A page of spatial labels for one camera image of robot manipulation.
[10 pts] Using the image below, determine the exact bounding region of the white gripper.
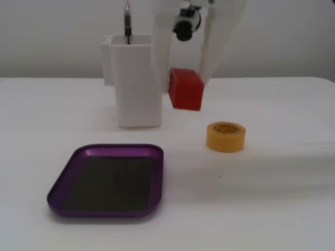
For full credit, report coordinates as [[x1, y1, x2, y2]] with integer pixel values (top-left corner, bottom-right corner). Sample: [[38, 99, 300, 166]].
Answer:
[[180, 0, 247, 85]]

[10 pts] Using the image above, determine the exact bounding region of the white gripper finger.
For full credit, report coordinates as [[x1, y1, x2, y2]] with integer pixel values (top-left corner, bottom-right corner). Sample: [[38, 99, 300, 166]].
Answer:
[[152, 14, 173, 94]]

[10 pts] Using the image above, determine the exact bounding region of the red rectangular cube block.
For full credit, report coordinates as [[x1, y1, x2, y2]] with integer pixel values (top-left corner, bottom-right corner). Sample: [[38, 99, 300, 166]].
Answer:
[[167, 67, 205, 111]]

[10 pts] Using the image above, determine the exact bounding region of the white plastic pen holder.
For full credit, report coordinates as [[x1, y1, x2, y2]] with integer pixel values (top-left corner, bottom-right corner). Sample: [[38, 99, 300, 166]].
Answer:
[[100, 33, 164, 129]]

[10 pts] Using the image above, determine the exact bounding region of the black pen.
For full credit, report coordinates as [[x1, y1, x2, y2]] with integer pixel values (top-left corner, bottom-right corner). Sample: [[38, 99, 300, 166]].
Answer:
[[124, 0, 132, 45]]

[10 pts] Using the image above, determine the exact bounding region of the yellow tape roll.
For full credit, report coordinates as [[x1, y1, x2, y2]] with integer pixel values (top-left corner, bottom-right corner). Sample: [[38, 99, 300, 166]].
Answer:
[[206, 121, 247, 153]]

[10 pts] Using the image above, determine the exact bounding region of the purple metal tray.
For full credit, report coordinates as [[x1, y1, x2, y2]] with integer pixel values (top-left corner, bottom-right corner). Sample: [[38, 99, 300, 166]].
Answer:
[[47, 143, 164, 218]]

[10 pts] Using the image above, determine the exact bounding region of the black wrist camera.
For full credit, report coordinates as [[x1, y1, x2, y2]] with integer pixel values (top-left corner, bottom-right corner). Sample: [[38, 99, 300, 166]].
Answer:
[[171, 0, 203, 42]]

